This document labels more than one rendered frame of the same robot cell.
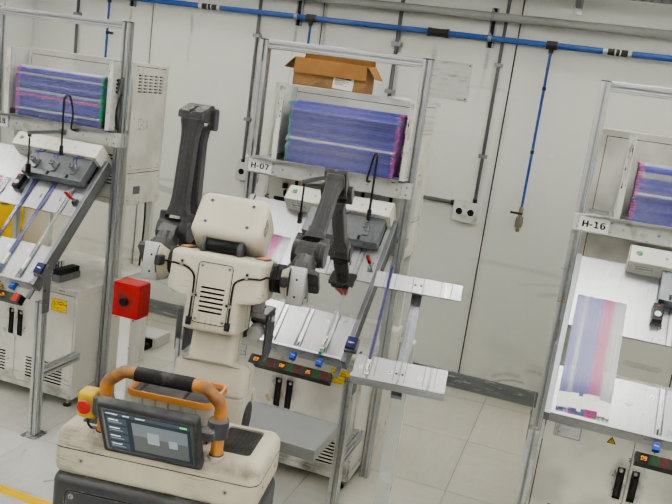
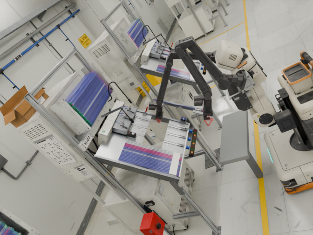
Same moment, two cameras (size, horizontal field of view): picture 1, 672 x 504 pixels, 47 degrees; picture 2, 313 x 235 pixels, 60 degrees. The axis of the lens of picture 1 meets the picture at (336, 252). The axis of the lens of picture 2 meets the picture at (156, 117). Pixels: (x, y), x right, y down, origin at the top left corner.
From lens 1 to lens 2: 3.29 m
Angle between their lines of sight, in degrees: 71
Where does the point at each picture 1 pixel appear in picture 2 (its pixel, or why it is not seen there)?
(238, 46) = not seen: outside the picture
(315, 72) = (29, 106)
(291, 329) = (176, 139)
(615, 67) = (19, 64)
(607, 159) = (113, 45)
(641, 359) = not seen: hidden behind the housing
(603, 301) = (158, 66)
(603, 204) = (123, 57)
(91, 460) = not seen: outside the picture
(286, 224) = (117, 142)
